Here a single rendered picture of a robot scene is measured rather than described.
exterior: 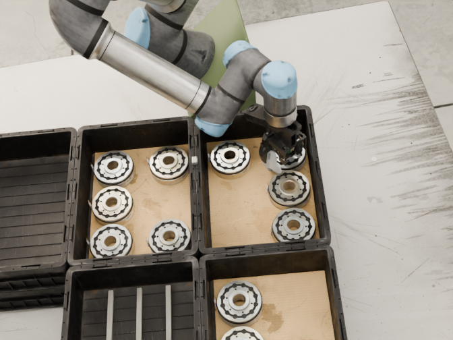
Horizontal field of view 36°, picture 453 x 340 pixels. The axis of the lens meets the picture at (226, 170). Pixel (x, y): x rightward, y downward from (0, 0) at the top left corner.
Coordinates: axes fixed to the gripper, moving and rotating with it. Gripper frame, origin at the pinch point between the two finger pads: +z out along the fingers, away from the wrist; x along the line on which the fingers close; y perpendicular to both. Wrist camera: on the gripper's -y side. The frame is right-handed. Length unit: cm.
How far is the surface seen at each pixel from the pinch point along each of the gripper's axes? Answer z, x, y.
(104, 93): 15, -14, -63
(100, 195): -0.8, -39.3, -22.4
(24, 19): 85, 9, -188
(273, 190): -0.8, -7.1, 6.6
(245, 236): 2.0, -19.9, 10.0
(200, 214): -6.6, -26.4, 2.3
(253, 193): 2.0, -10.2, 2.5
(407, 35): 85, 127, -52
